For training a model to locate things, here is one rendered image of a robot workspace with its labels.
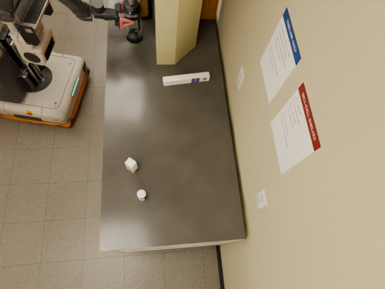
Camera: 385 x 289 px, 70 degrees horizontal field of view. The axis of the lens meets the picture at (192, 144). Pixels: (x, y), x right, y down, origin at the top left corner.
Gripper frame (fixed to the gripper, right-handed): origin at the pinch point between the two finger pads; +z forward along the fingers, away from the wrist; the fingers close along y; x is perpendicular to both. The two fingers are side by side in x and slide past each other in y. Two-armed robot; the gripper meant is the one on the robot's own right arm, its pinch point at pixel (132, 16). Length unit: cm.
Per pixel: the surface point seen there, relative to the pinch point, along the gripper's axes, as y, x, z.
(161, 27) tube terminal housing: -15.1, -8.5, 14.3
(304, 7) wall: -61, -66, 46
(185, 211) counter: -104, 21, 24
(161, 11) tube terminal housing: -15.3, -18.8, 12.8
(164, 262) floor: -126, 117, 24
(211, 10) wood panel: 21, 9, 51
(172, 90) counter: -33.2, 20.6, 22.8
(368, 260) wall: -130, -61, 45
